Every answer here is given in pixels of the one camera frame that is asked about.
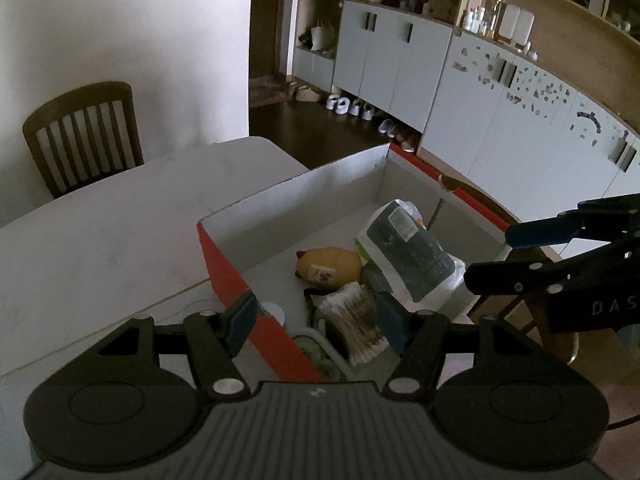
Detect green oval tin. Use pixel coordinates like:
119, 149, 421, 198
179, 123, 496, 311
291, 330, 351, 377

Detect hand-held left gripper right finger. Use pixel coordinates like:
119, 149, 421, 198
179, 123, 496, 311
376, 291, 566, 401

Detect brown door mat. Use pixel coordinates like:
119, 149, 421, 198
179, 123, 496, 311
249, 77, 292, 109

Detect dark wooden door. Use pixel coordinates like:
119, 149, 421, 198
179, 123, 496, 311
248, 0, 301, 81

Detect row of shoes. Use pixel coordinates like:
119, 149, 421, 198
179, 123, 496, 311
326, 92, 417, 154

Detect low grey niche cabinet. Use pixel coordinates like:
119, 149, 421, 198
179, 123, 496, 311
292, 47, 336, 89

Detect yellow plush toy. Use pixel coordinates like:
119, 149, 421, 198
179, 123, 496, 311
295, 246, 364, 289

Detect red cardboard box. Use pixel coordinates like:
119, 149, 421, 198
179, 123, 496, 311
196, 142, 513, 383

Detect curved cabinet with stickers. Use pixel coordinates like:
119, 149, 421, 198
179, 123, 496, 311
417, 27, 640, 261

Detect wooden curved-back chair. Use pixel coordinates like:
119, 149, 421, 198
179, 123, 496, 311
437, 175, 581, 367

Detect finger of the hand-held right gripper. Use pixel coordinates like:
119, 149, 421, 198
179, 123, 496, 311
464, 240, 640, 295
504, 197, 640, 250

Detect pale green bag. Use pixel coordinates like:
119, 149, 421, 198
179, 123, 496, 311
311, 24, 335, 51

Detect wooden slat-back chair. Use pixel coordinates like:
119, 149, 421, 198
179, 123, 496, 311
22, 81, 145, 200

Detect white rounded containers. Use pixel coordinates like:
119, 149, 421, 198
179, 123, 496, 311
500, 5, 535, 48

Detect grey two-door cabinet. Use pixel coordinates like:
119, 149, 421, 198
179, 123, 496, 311
332, 0, 453, 147

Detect cotton swabs bag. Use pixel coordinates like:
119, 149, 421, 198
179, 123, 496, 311
317, 282, 391, 366

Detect white round disc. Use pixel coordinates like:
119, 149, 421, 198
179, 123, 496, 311
257, 301, 287, 329

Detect small white bottles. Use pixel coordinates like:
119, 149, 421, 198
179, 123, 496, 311
462, 6, 489, 34

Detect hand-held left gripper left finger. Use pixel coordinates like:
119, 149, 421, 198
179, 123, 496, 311
75, 291, 258, 403

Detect green white wipes pack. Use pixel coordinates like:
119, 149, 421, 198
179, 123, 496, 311
355, 200, 468, 311

